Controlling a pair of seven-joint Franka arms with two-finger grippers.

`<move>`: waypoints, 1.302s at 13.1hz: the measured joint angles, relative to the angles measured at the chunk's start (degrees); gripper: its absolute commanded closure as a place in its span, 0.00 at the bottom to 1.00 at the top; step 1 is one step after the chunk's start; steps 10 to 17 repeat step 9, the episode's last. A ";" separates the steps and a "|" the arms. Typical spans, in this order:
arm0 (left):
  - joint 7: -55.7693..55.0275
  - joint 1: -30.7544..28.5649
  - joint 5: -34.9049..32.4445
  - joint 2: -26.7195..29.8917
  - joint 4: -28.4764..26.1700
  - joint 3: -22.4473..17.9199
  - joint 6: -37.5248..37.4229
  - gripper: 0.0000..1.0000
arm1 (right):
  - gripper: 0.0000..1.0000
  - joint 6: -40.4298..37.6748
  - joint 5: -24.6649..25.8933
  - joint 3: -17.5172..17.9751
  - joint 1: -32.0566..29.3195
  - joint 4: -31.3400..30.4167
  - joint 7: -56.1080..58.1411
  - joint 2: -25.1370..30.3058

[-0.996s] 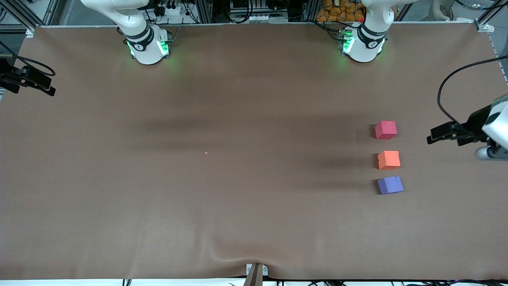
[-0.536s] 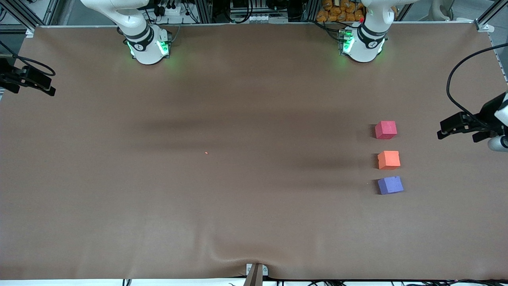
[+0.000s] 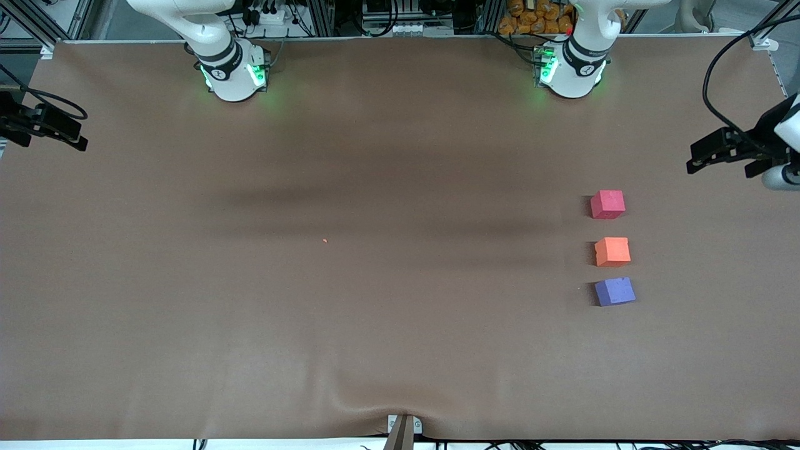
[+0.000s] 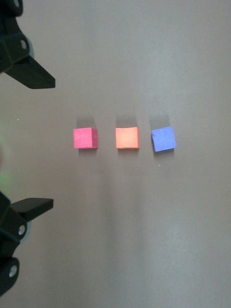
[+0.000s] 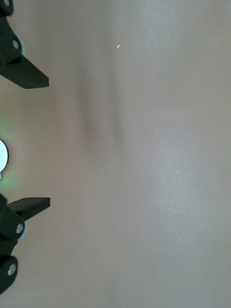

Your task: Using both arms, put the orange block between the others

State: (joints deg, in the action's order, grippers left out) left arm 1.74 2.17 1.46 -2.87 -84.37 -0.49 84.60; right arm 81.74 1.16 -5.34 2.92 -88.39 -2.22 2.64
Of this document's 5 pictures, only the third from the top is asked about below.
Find orange foam block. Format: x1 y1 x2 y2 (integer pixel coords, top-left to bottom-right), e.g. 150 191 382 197
594 236 631 268

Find red foam block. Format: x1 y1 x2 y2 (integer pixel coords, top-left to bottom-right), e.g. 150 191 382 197
590 189 626 220

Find beige rounded object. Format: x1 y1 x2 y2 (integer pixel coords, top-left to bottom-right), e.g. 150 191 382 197
679 0 714 33

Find purple-blue foam block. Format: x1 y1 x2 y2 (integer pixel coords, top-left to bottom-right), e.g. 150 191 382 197
594 277 637 308

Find bag of orange items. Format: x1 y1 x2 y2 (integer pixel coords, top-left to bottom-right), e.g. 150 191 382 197
498 0 574 36

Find white power strip with plugs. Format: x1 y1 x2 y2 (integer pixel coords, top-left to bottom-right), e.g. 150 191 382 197
246 0 292 26

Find long white power strip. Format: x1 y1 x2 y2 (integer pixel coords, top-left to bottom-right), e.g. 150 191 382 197
362 22 452 37

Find large table cover mat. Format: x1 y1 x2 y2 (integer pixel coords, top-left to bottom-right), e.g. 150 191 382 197
0 36 800 442

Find metal table clamp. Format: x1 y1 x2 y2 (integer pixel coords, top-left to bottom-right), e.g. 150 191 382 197
383 414 423 450

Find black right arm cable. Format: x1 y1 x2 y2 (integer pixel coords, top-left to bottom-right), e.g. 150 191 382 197
0 65 89 121

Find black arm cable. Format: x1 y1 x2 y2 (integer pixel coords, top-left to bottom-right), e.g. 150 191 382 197
0 65 89 121
702 12 800 157

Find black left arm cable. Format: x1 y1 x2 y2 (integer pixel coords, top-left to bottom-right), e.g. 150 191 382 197
702 12 800 157

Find aluminium frame strut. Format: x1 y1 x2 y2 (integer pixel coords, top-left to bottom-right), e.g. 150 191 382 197
0 0 94 48

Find aluminium frame post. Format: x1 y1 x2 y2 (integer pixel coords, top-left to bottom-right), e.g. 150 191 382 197
309 0 336 37

